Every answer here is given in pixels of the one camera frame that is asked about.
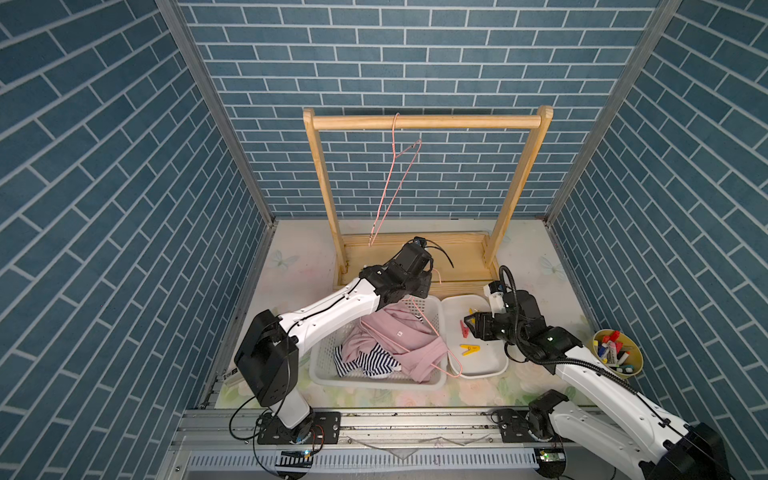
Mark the white plastic tray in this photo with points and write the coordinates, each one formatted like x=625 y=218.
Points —
x=490 y=360

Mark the aluminium corner post left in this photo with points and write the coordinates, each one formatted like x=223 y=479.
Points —
x=173 y=17

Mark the blue white striped tank top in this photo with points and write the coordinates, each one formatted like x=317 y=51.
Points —
x=376 y=364

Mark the aluminium corner post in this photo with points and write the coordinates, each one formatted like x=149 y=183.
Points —
x=173 y=17
x=657 y=24

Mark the yellow cup with pens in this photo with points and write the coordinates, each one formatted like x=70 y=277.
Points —
x=618 y=352

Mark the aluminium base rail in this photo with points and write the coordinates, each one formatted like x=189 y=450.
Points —
x=361 y=441

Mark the white stapler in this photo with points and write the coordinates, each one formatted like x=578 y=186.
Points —
x=232 y=378

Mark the pink hanger with pink top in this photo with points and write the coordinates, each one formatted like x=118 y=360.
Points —
x=410 y=330

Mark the white plastic basket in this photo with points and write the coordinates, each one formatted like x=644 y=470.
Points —
x=322 y=369

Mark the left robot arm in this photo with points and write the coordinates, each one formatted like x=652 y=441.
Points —
x=269 y=353

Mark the pink tank top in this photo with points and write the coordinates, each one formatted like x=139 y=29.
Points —
x=359 y=340

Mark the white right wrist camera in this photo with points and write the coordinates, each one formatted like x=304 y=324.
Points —
x=494 y=292

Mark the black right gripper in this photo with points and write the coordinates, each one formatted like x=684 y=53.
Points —
x=483 y=320

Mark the wooden clothes rack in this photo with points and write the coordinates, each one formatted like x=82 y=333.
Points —
x=453 y=179

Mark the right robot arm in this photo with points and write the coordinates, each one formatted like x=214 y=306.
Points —
x=639 y=438

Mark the aluminium corner post right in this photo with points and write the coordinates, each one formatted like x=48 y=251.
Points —
x=657 y=24

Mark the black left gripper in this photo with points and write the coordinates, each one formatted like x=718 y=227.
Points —
x=425 y=278

